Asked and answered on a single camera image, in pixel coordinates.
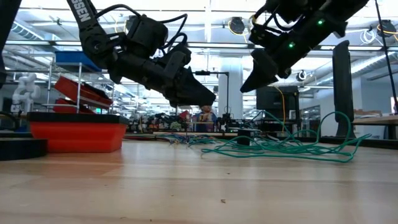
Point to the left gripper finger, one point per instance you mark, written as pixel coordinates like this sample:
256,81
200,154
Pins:
192,93

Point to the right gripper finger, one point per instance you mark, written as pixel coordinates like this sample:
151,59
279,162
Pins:
262,70

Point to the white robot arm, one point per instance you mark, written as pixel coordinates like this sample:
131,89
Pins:
26,93

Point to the person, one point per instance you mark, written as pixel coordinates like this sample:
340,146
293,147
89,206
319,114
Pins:
205,116

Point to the black monitor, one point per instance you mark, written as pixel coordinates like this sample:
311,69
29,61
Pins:
275,99

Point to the metal shelf rack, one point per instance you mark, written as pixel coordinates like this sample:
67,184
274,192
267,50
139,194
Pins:
80,90

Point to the red plastic shelf bin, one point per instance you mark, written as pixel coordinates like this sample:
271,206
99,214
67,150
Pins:
63,107
71,88

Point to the blue plastic bin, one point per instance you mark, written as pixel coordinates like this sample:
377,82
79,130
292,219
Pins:
68,59

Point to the red square tray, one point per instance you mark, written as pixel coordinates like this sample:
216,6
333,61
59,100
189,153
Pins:
77,137

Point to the thin black pole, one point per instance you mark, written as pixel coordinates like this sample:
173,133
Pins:
390,67

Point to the wooden side table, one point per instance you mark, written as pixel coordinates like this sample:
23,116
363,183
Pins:
373,119

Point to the black tape roll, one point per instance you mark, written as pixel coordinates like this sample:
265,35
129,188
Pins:
21,149

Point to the black distant camera rig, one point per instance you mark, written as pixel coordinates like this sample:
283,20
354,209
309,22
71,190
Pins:
202,73

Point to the black upright post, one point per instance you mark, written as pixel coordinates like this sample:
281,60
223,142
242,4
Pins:
343,93

